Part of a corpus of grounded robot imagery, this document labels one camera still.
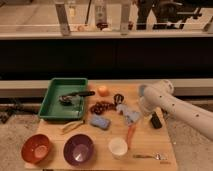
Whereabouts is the white cup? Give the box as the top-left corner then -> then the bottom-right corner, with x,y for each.
108,137 -> 128,158

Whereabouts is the orange red bowl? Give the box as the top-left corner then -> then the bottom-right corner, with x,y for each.
21,134 -> 52,164

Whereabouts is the orange fruit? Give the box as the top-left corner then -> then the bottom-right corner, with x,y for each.
98,86 -> 109,97

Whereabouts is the black remote block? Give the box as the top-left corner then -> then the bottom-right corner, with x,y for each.
151,113 -> 162,129

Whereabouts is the yellow banana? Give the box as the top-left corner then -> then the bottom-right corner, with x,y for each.
61,120 -> 85,134

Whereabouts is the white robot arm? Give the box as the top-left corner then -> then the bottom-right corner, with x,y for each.
138,80 -> 213,141

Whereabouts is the blue sponge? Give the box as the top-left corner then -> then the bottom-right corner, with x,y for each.
90,114 -> 111,130

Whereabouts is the light blue towel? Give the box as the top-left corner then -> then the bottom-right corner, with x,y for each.
116,104 -> 141,126

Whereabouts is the blue cup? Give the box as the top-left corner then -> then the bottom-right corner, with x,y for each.
139,85 -> 146,97

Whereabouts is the purple bowl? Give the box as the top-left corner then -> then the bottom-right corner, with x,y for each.
63,134 -> 94,166

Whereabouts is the black handled can opener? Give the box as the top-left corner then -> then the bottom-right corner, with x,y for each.
59,91 -> 95,105

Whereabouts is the dark red grape bunch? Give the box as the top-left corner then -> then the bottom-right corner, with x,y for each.
90,101 -> 116,115

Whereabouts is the silver spoon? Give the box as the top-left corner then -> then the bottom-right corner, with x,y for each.
133,153 -> 167,160

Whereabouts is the orange carrot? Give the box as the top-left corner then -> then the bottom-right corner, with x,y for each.
126,124 -> 136,149

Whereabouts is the green plastic tray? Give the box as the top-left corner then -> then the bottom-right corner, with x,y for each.
39,78 -> 88,121

